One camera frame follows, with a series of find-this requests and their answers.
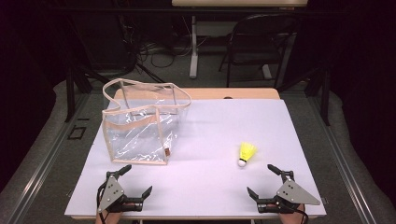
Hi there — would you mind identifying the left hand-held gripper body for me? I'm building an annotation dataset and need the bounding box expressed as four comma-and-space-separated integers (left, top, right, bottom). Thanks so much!
96, 172, 145, 214

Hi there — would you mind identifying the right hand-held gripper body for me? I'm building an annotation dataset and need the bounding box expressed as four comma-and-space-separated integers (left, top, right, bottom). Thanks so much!
257, 170, 322, 215

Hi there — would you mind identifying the yellow shuttlecock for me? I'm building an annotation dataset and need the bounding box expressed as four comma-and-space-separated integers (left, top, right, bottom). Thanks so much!
237, 142, 259, 168

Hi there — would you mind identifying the clear plastic bag beige trim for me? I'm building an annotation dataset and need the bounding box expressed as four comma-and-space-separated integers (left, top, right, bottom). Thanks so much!
102, 77, 192, 166

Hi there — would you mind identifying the person's right hand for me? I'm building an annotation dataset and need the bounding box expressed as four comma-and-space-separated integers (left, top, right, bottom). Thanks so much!
278, 203, 308, 224

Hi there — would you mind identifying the person's left hand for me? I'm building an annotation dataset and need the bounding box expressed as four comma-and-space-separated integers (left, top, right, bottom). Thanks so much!
94, 211, 124, 224

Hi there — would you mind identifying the white board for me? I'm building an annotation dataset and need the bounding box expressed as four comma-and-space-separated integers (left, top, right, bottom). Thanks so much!
64, 98, 327, 219

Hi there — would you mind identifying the black floor socket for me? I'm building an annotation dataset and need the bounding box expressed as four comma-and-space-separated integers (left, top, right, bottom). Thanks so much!
66, 124, 88, 141

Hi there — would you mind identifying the wooden table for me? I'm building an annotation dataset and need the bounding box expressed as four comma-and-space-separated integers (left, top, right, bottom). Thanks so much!
70, 87, 325, 221

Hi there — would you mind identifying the black metal stand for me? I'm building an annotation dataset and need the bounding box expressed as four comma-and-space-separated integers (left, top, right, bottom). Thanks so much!
276, 65, 332, 127
64, 63, 94, 123

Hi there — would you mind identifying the black folding chair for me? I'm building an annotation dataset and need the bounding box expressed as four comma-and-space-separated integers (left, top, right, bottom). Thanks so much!
218, 13, 302, 90

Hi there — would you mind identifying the white desk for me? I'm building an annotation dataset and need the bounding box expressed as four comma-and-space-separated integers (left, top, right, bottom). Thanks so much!
171, 0, 309, 80

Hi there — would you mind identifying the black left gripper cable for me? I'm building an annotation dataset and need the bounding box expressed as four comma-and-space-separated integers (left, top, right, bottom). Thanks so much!
95, 182, 107, 224

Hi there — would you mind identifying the metal floor rail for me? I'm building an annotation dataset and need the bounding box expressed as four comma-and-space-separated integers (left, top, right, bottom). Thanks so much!
306, 92, 378, 224
8, 92, 92, 224

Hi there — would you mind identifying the bundle of floor cables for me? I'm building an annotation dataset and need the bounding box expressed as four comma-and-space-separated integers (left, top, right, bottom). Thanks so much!
136, 38, 194, 70

